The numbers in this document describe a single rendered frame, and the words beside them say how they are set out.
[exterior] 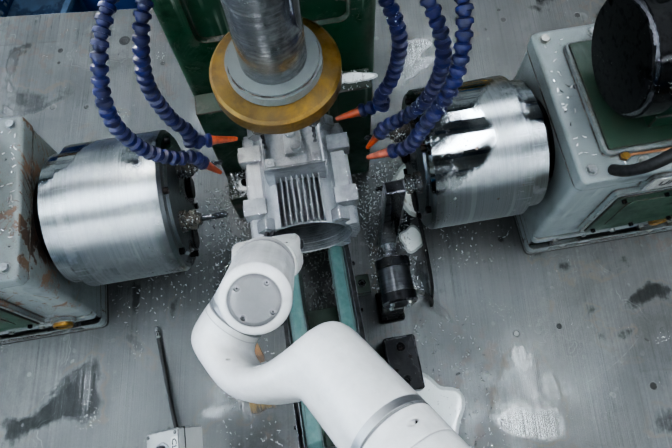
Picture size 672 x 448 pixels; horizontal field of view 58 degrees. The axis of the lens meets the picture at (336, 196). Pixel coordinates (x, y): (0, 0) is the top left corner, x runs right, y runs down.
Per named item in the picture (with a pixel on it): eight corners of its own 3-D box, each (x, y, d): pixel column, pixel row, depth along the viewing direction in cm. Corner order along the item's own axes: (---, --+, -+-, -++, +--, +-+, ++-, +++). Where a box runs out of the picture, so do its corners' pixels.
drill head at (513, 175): (357, 139, 125) (356, 69, 102) (552, 107, 126) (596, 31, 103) (380, 255, 115) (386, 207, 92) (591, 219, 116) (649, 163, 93)
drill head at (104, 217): (31, 192, 123) (-45, 133, 99) (212, 163, 124) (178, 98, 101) (28, 315, 113) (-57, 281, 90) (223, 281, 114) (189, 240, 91)
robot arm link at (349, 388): (354, 538, 60) (222, 346, 81) (447, 407, 58) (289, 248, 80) (292, 542, 53) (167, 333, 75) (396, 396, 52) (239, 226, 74)
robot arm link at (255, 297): (268, 319, 81) (307, 262, 80) (261, 357, 68) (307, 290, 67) (214, 285, 80) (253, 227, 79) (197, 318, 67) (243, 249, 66)
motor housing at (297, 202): (250, 167, 123) (232, 120, 105) (344, 153, 123) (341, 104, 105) (261, 262, 115) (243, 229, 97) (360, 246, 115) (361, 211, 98)
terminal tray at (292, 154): (260, 127, 108) (253, 106, 102) (319, 118, 109) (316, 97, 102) (267, 188, 104) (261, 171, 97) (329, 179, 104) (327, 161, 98)
